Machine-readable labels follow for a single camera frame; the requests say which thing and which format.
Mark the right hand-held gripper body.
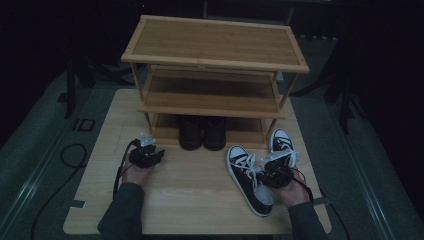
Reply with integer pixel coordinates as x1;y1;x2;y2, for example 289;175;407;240
260;150;299;189

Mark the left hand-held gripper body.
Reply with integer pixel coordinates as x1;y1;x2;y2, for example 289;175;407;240
128;132;159;169

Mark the black white canvas sneaker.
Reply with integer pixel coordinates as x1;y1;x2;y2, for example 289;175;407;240
226;144;275;218
268;128;300;168

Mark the black leather shoe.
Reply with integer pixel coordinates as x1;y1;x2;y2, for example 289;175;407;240
203;115;228;152
178;114;203;151

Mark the wooden three-tier shoe rack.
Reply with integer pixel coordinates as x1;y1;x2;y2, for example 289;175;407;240
120;14;310;150

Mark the person's left hand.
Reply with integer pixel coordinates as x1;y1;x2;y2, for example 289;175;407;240
121;163;156;188

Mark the person's right hand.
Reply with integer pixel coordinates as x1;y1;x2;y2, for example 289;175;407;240
273;169;311;209

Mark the black stand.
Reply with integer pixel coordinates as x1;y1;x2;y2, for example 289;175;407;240
289;49;368;134
64;56;134;119

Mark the left hand-held gripper cable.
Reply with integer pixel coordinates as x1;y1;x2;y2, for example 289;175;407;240
112;139;140;201

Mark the hand-held gripper cable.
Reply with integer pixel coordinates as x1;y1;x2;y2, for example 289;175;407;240
112;139;140;201
289;167;351;240

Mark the right hand-held gripper cable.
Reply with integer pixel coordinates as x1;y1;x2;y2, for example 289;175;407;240
289;167;351;240

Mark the black looped floor cable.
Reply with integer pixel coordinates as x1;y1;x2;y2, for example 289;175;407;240
31;143;88;240

